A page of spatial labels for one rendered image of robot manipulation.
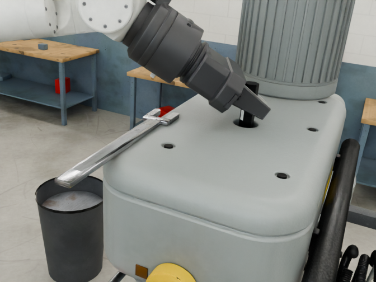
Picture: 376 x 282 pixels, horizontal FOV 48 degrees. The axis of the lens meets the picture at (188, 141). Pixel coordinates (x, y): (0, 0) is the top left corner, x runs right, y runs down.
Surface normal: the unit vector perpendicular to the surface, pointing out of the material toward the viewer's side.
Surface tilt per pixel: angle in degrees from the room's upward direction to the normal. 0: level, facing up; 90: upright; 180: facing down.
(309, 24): 90
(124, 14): 83
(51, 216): 94
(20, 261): 0
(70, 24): 79
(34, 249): 0
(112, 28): 83
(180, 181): 27
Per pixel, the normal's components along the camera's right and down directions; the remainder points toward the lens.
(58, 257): -0.31, 0.42
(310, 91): 0.30, 0.41
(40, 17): 0.09, 0.49
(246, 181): 0.07, -0.91
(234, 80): 0.40, -0.25
